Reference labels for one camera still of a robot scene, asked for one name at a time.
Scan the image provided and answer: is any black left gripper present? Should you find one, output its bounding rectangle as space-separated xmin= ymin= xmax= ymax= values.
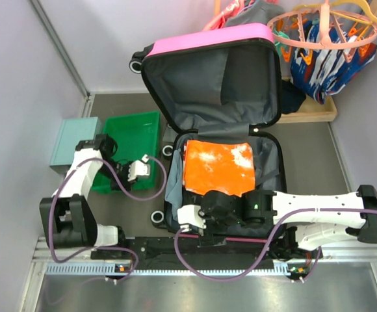
xmin=98 ymin=159 xmax=138 ymax=192

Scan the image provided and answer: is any orange white tie-dye garment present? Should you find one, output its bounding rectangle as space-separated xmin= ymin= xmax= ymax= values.
xmin=183 ymin=140 xmax=255 ymax=197

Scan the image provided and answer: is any pink hard-shell suitcase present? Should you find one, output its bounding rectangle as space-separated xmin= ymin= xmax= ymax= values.
xmin=129 ymin=23 xmax=287 ymax=232

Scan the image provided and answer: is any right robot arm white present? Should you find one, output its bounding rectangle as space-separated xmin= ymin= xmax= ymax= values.
xmin=197 ymin=185 xmax=377 ymax=257

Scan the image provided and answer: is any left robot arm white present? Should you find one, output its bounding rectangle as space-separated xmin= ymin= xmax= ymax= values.
xmin=39 ymin=134 xmax=133 ymax=258

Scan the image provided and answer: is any green plastic tray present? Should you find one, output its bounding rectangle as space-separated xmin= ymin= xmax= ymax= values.
xmin=91 ymin=111 xmax=160 ymax=194

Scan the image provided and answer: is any light blue grey garment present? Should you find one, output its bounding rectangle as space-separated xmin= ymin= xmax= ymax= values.
xmin=165 ymin=149 xmax=183 ymax=213

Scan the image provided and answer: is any light blue metal box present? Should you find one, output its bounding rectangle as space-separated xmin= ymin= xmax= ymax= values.
xmin=49 ymin=117 xmax=102 ymax=174

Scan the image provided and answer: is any dark navy folded garment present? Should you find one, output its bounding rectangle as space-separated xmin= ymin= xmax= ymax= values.
xmin=281 ymin=80 xmax=306 ymax=114

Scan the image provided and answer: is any teal green garment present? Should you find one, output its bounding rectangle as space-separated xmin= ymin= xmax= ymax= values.
xmin=271 ymin=29 xmax=290 ymax=61

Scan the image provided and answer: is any blue white patterned garment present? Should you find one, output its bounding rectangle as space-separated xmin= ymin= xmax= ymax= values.
xmin=289 ymin=19 xmax=377 ymax=105

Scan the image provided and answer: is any coral pink patterned garment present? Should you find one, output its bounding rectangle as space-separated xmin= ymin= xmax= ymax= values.
xmin=202 ymin=0 xmax=250 ymax=31

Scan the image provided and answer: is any pink round clip hanger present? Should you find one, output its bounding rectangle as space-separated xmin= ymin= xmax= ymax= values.
xmin=267 ymin=3 xmax=377 ymax=62

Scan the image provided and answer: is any grey hanging garment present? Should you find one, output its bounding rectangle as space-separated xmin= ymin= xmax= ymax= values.
xmin=224 ymin=1 xmax=285 ymax=28

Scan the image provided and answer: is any yellow clothes hanger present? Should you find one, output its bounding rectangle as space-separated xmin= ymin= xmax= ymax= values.
xmin=293 ymin=0 xmax=377 ymax=24

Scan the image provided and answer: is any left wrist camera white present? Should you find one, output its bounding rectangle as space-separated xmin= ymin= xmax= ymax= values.
xmin=127 ymin=154 xmax=151 ymax=182

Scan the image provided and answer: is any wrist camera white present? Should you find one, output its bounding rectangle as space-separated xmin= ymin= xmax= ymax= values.
xmin=177 ymin=204 xmax=207 ymax=233
xmin=127 ymin=154 xmax=151 ymax=182

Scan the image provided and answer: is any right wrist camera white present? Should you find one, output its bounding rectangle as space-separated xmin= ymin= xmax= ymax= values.
xmin=177 ymin=204 xmax=207 ymax=233

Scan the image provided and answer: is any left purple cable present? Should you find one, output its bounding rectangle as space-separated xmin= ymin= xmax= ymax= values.
xmin=49 ymin=155 xmax=168 ymax=283

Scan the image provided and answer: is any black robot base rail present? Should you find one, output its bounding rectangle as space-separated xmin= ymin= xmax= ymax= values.
xmin=90 ymin=235 xmax=322 ymax=270

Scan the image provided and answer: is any slotted grey cable duct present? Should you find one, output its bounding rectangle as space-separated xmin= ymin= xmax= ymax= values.
xmin=45 ymin=259 xmax=309 ymax=277

